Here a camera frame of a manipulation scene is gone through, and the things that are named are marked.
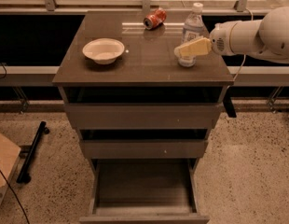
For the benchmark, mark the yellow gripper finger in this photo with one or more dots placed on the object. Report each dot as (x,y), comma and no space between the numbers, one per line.
(196,47)

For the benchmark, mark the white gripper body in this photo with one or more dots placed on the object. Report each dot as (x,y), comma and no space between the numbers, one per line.
(219,40)

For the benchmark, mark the clear blue-label plastic bottle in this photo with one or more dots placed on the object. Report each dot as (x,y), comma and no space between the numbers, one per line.
(193,28)

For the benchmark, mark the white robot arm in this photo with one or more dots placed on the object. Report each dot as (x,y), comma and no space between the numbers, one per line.
(266,39)

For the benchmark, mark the grey drawer cabinet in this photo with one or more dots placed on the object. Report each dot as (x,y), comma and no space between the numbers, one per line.
(147,73)

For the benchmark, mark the top grey drawer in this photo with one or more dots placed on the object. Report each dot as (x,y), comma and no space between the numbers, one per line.
(132,117)

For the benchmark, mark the middle grey drawer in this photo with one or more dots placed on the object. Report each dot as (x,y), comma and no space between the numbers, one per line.
(151,149)

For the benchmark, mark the open bottom grey drawer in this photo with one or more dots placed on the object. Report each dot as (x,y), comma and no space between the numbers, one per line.
(153,191)

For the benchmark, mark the crushed red soda can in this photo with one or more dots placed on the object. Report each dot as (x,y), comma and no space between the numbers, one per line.
(154,19)

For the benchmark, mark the white paper bowl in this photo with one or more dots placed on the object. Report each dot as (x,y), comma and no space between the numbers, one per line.
(103,50)

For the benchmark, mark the black metal bar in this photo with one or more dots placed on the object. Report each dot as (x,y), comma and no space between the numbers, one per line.
(30,150)

